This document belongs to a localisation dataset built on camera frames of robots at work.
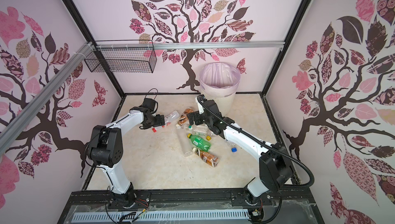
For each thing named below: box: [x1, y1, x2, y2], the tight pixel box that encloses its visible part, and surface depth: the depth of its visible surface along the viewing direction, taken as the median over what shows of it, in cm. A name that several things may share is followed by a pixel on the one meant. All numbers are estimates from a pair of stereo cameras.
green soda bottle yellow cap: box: [187, 133, 212, 153], surface depth 90 cm
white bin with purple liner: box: [199, 61, 242, 117], surface depth 101 cm
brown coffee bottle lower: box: [191, 146, 219, 168], surface depth 85 cm
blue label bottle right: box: [229, 143, 238, 153], surface depth 91 cm
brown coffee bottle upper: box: [175, 107, 194, 128], surface depth 103 cm
